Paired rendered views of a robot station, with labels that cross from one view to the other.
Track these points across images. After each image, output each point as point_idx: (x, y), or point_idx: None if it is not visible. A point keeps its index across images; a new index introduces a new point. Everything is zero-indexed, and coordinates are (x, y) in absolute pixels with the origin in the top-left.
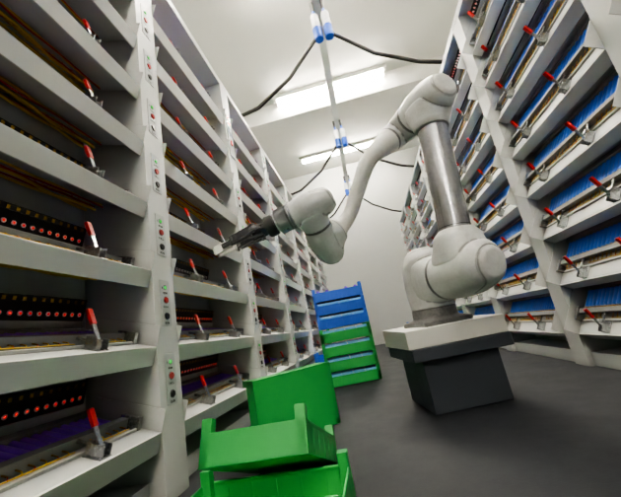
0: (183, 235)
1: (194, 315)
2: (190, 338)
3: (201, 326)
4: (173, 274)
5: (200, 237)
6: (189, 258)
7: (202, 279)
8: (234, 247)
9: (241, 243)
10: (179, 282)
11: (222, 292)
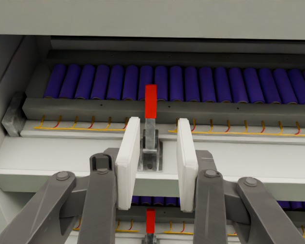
0: (55, 31)
1: (146, 210)
2: (131, 237)
3: (152, 238)
4: (101, 115)
5: (182, 10)
6: (145, 84)
7: (156, 165)
8: (181, 189)
9: (194, 222)
10: (27, 180)
11: (287, 190)
